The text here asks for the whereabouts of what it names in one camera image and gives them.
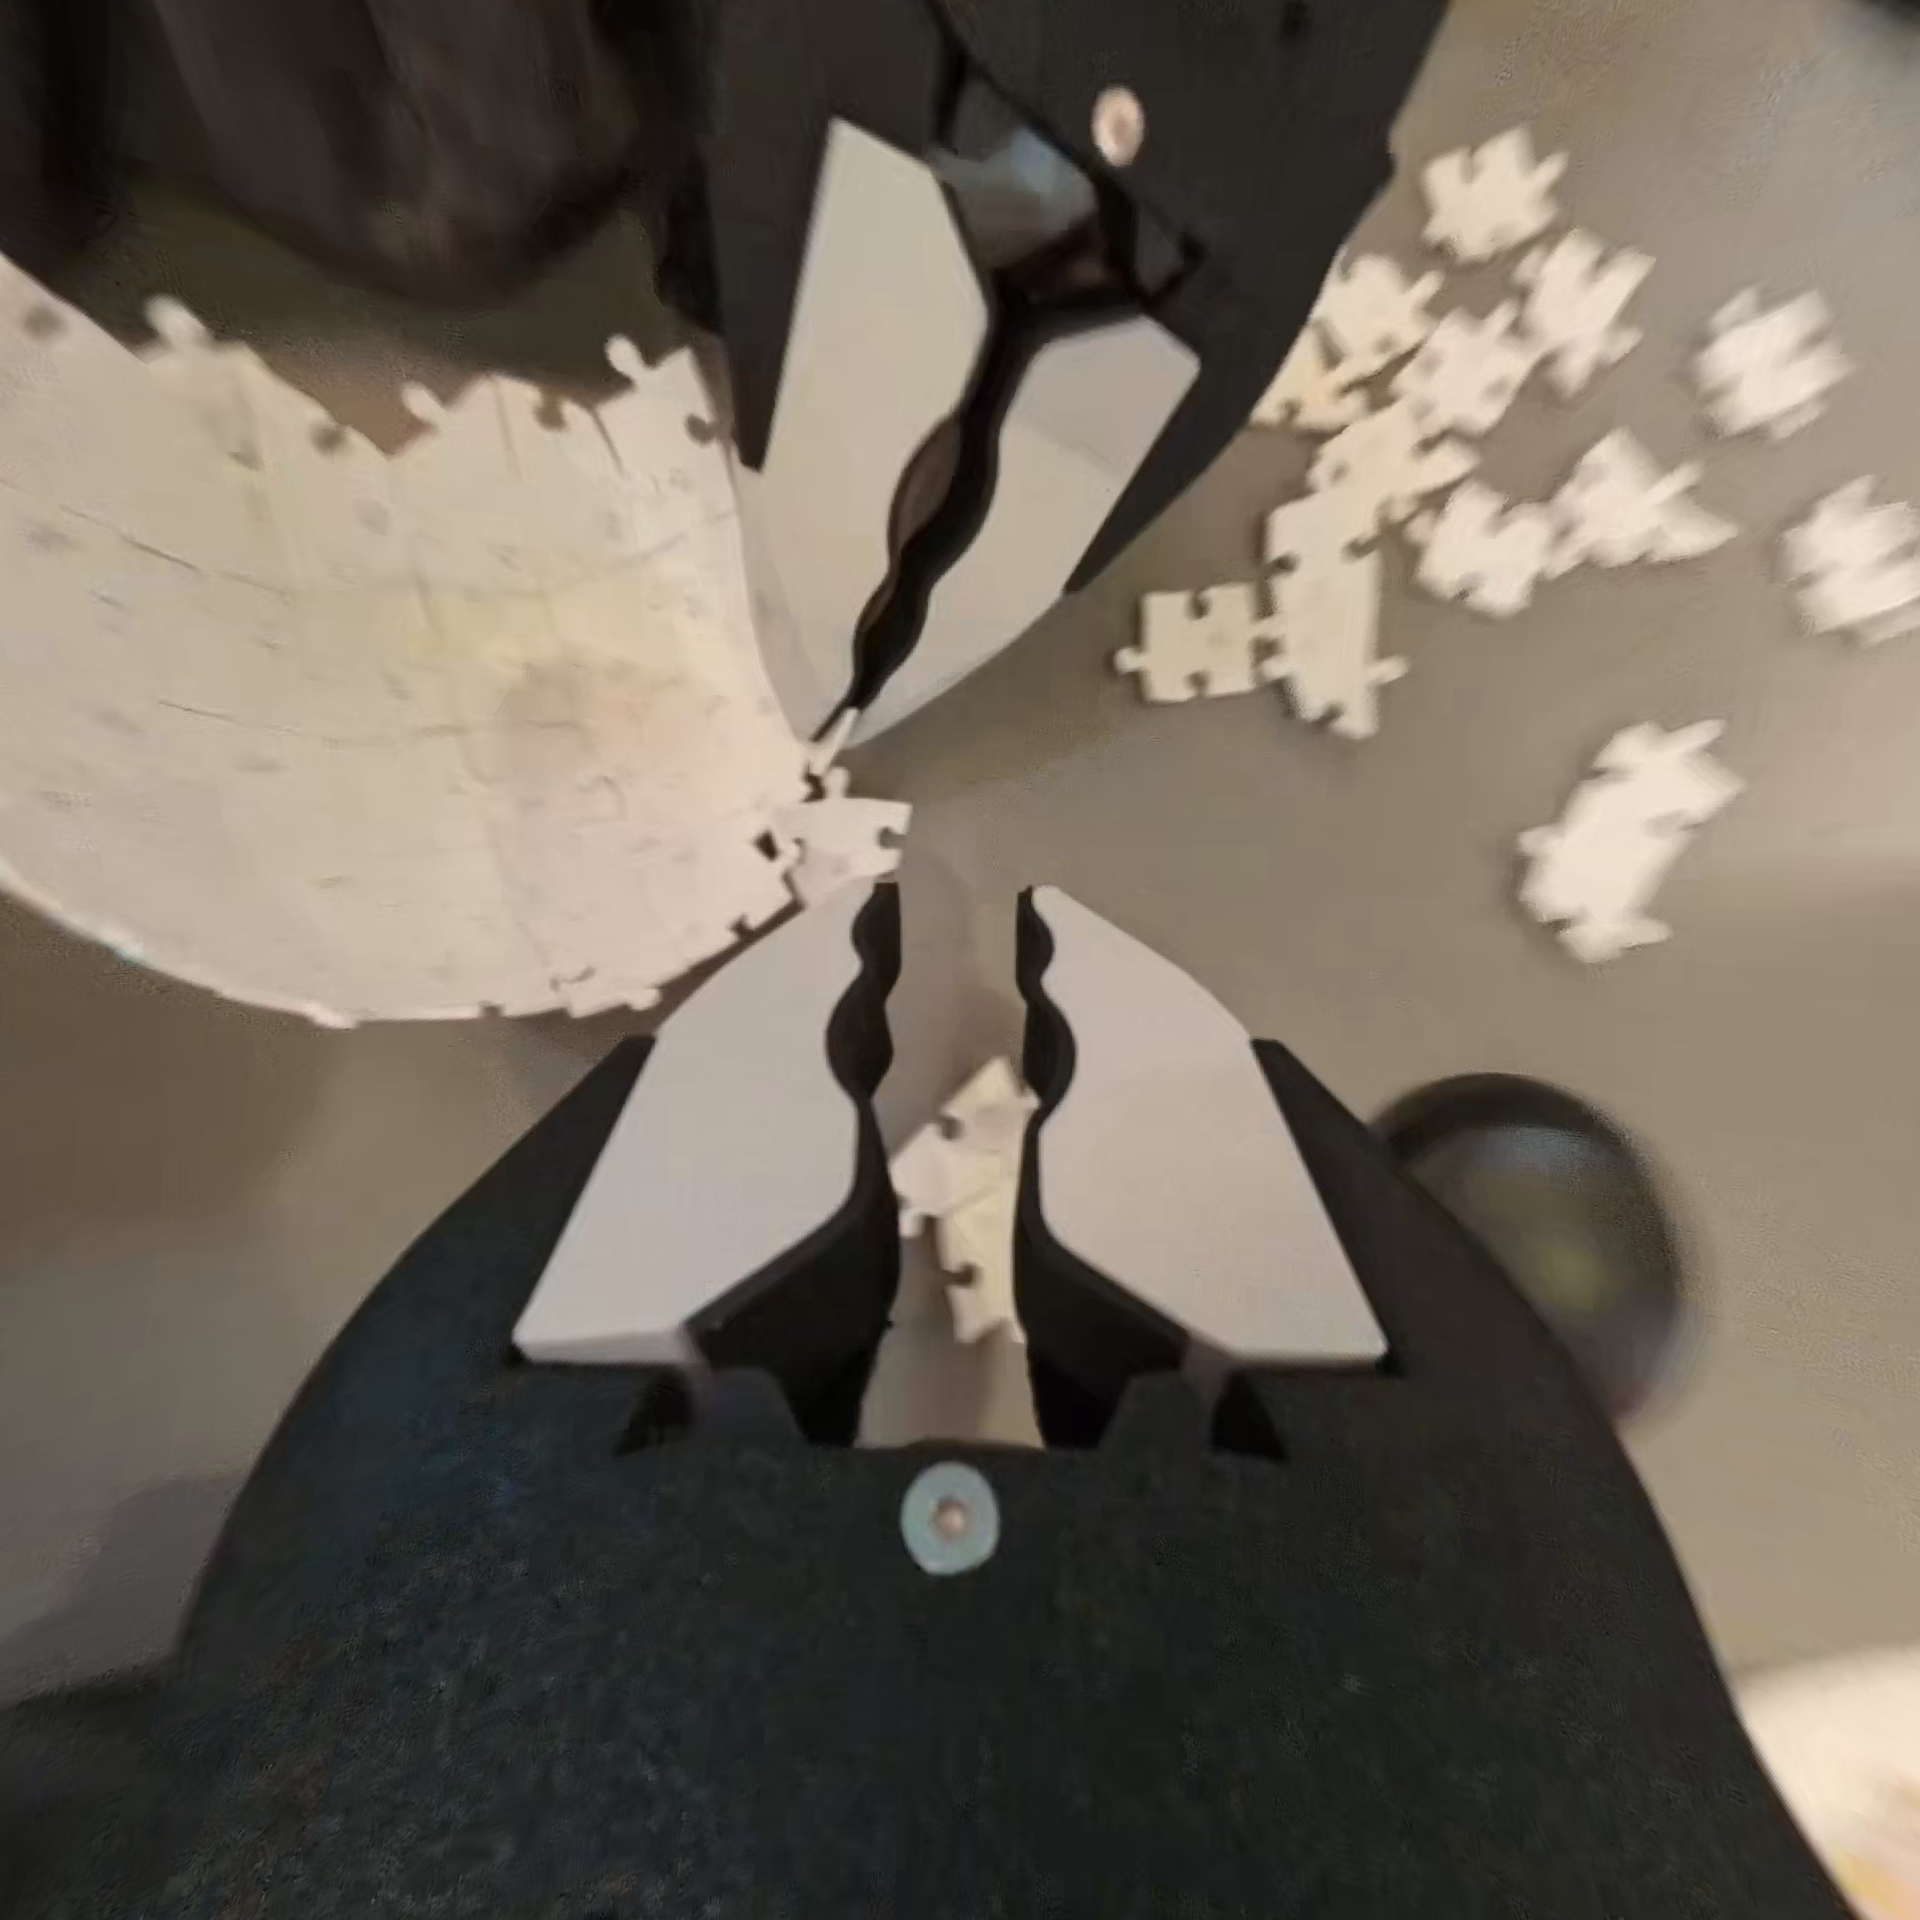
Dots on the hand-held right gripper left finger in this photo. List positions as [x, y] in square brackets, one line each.
[709, 1184]

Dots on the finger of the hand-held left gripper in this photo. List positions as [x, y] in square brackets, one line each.
[1047, 482]
[852, 331]

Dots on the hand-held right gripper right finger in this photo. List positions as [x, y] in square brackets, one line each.
[1199, 1200]

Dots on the partly built colourful puzzle ball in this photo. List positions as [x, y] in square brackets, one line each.
[373, 674]

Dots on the person's left forearm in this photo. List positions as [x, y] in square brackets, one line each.
[332, 119]

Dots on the group of white puzzle pieces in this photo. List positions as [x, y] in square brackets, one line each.
[1329, 599]

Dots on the black round puzzle stand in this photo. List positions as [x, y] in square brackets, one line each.
[1557, 1231]

